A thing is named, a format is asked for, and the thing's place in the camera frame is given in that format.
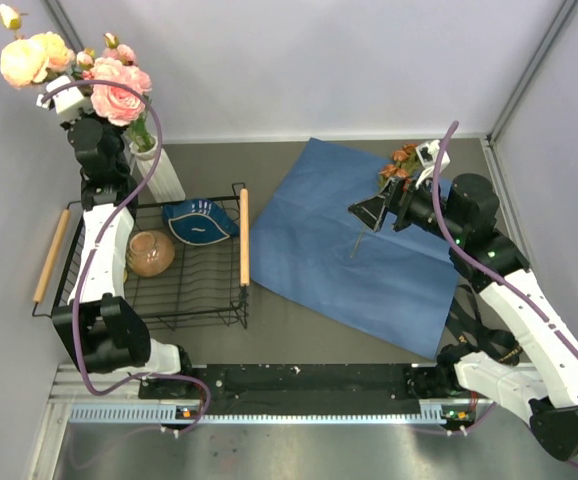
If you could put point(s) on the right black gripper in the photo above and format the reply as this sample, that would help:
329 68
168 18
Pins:
401 195

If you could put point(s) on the brown rose stem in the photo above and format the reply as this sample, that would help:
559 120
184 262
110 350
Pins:
403 164

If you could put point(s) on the blue wrapping paper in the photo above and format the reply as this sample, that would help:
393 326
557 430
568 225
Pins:
308 248

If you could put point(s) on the pink rose stem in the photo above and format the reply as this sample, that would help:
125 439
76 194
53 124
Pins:
117 105
138 132

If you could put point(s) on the peach rose stem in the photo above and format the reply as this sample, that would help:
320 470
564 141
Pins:
39 59

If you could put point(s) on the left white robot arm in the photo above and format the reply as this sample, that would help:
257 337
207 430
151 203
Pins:
100 330

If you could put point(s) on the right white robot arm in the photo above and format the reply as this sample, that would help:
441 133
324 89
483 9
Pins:
543 394

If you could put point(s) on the white ribbed ceramic vase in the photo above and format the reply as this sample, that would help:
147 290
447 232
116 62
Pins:
164 184

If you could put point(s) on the blue leaf-pattern plate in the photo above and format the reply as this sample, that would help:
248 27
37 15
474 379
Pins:
199 222

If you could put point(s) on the brown ceramic bowl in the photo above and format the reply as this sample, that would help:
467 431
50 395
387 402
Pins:
150 253

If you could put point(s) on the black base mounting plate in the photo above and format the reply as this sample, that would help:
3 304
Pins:
320 389

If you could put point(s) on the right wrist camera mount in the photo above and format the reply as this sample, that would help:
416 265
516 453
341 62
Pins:
427 154

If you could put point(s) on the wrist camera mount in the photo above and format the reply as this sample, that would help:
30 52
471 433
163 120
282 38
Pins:
427 154
69 104

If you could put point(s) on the black wire dish basket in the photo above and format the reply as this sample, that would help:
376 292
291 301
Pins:
202 287

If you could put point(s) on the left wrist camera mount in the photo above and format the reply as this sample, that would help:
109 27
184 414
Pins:
69 104

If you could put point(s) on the aluminium slotted rail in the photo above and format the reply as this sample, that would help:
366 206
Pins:
178 403

